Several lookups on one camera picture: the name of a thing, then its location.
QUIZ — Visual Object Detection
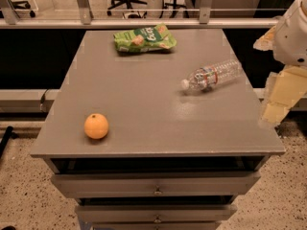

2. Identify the grey metal railing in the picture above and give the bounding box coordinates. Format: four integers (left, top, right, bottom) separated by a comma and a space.
0, 0, 279, 29

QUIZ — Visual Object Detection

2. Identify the clear plastic water bottle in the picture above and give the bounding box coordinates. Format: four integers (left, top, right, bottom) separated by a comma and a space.
181, 59, 243, 92

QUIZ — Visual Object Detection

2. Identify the grey drawer cabinet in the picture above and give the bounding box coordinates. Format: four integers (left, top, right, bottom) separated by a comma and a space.
31, 29, 284, 230

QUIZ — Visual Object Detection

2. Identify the black office chair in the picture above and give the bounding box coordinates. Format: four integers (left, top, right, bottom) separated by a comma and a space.
106, 0, 149, 17

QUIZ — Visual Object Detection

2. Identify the lower grey drawer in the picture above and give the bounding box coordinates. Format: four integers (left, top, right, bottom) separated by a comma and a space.
76, 205, 237, 223

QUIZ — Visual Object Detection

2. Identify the upper grey drawer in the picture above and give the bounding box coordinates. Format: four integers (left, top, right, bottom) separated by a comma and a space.
52, 172, 260, 198

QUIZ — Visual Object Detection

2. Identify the black office chair base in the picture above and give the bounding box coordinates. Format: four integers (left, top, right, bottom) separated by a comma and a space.
8, 0, 35, 18

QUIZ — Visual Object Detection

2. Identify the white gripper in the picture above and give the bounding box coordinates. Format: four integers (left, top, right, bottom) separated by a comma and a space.
253, 0, 307, 126

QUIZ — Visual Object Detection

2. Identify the orange fruit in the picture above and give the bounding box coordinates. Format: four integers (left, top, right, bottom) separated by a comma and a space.
83, 113, 109, 139

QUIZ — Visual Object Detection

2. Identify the grey drawer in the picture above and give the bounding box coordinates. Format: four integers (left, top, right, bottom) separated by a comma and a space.
52, 172, 260, 198
76, 205, 237, 223

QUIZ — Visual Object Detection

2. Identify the green snack bag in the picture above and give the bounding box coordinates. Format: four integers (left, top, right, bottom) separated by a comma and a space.
113, 23, 177, 53

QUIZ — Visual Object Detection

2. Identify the black bar on floor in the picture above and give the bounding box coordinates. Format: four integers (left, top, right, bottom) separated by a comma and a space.
0, 126, 13, 158

